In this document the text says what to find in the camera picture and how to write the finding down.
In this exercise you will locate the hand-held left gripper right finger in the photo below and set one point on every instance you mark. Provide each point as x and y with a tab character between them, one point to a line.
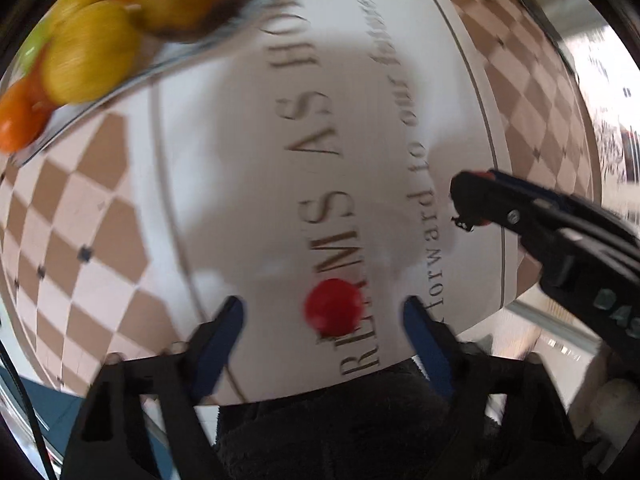
430	350

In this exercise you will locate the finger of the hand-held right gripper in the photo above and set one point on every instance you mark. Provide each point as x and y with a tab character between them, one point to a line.
480	200
540	195

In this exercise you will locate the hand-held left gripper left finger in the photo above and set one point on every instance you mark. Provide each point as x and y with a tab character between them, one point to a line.
217	350

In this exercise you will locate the red cherry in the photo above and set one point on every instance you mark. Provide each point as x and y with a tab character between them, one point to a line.
334	307

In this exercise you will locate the floral oval plate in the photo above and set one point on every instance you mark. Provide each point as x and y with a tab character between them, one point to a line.
165	57

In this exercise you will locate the dark brown-red apple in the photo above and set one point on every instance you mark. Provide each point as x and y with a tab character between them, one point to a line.
195	0

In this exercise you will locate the green apple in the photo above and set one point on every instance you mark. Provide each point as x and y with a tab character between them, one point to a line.
31	52

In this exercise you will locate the person's dark clothing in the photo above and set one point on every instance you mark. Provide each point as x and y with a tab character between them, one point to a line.
325	430

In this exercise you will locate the checkered table mat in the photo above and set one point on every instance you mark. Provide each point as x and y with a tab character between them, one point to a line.
250	185

